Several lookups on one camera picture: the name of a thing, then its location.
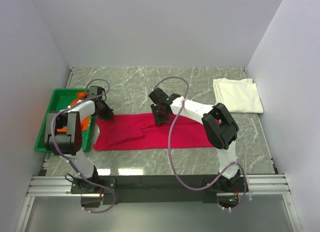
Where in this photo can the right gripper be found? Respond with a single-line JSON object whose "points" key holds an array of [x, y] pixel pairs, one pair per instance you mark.
{"points": [[157, 119]]}

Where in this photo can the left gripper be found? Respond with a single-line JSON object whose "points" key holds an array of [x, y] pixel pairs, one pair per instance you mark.
{"points": [[108, 112]]}

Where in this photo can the pink t shirt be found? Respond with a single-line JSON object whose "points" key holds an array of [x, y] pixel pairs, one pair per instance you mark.
{"points": [[139, 132]]}

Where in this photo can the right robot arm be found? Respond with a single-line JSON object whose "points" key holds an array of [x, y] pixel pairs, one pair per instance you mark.
{"points": [[219, 126]]}

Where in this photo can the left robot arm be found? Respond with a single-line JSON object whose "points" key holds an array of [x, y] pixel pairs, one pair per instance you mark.
{"points": [[63, 135]]}

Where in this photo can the folded white t shirt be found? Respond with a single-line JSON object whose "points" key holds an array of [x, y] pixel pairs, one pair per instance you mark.
{"points": [[239, 96]]}

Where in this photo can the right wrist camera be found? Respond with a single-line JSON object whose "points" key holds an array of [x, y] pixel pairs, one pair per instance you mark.
{"points": [[159, 97]]}

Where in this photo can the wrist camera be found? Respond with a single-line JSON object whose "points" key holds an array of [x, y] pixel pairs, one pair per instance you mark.
{"points": [[159, 97], [95, 90]]}

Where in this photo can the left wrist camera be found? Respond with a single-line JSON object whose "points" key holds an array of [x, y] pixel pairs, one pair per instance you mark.
{"points": [[95, 90]]}

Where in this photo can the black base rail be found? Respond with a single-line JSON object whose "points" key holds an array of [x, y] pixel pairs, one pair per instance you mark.
{"points": [[163, 188]]}

